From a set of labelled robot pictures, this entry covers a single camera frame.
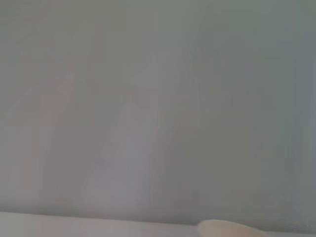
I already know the white paper cup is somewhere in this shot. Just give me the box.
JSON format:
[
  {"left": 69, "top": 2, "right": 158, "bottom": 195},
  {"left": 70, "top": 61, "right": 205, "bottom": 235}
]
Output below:
[{"left": 197, "top": 219, "right": 274, "bottom": 237}]

